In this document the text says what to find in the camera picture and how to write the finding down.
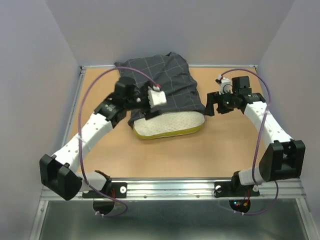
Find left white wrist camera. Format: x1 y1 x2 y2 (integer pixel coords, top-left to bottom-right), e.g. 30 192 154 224
147 86 167 109

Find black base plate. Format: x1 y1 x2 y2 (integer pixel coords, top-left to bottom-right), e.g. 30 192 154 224
82 182 128 199
213 181 260 198

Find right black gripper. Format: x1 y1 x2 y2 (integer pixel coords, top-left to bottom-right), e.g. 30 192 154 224
202 89 239 116

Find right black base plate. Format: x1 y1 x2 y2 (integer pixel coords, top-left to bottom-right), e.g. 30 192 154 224
213 181 260 198

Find metal front panel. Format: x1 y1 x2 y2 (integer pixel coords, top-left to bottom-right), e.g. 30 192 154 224
31 199 318 240

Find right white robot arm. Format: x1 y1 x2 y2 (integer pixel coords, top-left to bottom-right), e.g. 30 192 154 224
204 76 306 195

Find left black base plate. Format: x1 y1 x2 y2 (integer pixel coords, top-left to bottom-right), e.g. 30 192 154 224
82 182 128 199

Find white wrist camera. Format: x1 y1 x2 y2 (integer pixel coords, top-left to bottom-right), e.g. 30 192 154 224
147 86 167 109
215 75 232 95

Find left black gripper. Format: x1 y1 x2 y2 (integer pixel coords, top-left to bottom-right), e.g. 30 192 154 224
125 80 162 120

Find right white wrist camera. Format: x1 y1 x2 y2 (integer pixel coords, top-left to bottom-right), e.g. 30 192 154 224
215 75 232 95

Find dark grey checked pillowcase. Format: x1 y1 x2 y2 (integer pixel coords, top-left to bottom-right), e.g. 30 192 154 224
114 52 205 128

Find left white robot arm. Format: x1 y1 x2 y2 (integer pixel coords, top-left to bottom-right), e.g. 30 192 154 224
39 77 167 201

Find white pillow yellow edge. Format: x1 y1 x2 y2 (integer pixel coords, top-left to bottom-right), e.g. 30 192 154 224
133 111 205 140

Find aluminium frame rail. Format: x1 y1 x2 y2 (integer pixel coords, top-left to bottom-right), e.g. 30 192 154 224
41 65 307 201

